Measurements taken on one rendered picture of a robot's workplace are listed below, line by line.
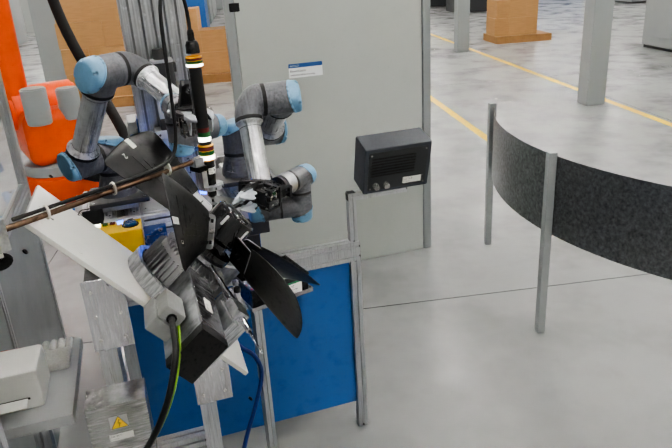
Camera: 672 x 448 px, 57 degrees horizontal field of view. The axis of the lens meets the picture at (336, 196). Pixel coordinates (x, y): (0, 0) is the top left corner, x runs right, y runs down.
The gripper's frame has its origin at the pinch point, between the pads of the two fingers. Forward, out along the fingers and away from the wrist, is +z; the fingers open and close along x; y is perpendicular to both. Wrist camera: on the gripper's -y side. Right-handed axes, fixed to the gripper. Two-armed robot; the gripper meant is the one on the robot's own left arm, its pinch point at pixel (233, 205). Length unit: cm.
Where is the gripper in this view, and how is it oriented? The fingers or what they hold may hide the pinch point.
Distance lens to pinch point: 192.4
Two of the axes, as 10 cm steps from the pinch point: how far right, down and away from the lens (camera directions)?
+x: -0.3, 9.1, 4.1
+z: -5.7, 3.2, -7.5
